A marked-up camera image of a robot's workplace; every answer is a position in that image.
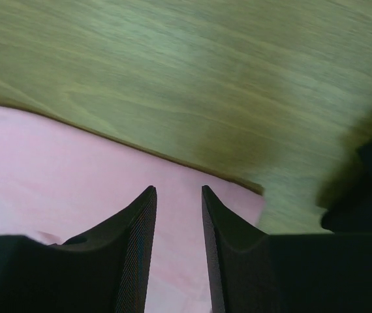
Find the light pink t shirt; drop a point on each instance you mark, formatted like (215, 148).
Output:
(57, 181)

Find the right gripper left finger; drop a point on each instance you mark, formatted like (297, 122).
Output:
(104, 269)

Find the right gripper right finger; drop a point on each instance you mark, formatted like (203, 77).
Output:
(252, 271)

